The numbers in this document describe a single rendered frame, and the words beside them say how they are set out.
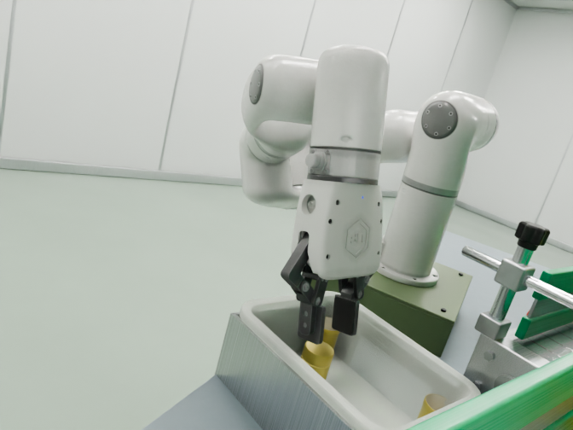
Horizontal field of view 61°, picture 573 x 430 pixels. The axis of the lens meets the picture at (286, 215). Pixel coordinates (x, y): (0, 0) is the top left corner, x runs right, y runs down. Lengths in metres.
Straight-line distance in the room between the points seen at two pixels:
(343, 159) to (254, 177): 0.32
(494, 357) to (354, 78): 0.32
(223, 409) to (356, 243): 0.22
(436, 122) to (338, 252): 0.36
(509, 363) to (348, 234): 0.21
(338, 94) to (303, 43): 4.27
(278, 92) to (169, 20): 3.50
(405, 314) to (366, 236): 0.29
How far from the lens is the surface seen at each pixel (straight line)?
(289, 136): 0.70
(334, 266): 0.49
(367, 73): 0.50
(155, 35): 3.99
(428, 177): 0.80
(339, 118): 0.49
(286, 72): 0.55
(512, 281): 0.54
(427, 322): 0.78
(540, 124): 7.04
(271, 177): 0.78
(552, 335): 0.67
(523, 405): 0.30
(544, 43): 7.28
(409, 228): 0.82
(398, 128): 0.83
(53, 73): 3.78
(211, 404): 0.54
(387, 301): 0.78
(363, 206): 0.51
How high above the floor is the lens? 1.08
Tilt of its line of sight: 15 degrees down
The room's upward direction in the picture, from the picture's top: 16 degrees clockwise
